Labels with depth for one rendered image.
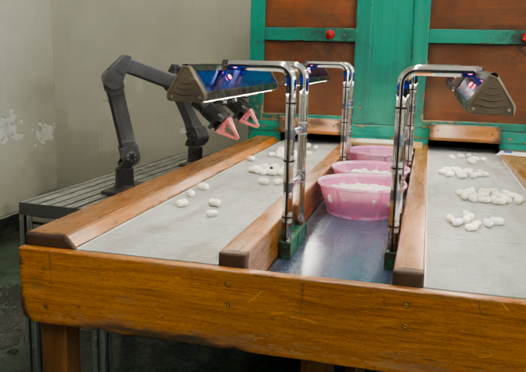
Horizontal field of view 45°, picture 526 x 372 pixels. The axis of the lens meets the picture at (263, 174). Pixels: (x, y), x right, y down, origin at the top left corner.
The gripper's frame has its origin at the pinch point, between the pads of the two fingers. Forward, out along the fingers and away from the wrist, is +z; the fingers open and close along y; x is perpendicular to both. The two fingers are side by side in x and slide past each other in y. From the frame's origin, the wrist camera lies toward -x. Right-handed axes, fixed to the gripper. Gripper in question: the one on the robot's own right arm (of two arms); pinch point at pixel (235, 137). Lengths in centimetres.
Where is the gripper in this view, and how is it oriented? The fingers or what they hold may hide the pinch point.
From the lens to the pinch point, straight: 220.3
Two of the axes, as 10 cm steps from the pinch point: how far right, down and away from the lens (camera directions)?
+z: 7.2, 6.9, -0.7
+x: -6.5, 7.0, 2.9
